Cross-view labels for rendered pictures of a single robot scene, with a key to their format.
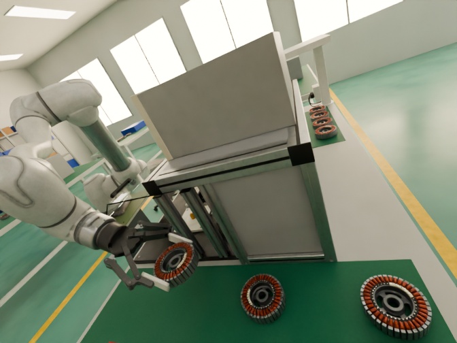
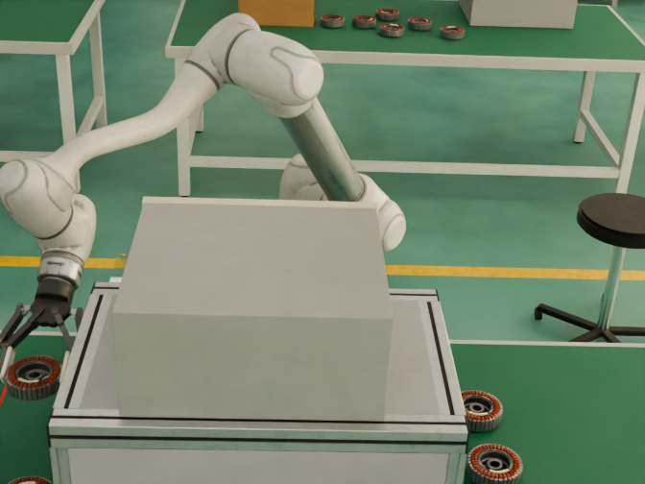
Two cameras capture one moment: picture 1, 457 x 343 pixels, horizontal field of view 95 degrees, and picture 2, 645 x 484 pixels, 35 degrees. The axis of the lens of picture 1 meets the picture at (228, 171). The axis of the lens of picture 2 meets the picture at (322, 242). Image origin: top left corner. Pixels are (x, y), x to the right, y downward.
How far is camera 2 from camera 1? 172 cm
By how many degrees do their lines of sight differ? 54
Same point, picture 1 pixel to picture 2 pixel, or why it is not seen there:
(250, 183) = not seen: hidden behind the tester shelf
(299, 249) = not seen: outside the picture
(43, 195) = (20, 215)
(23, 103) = (214, 39)
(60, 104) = (239, 74)
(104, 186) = (302, 193)
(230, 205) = not seen: hidden behind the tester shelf
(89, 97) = (276, 92)
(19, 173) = (11, 190)
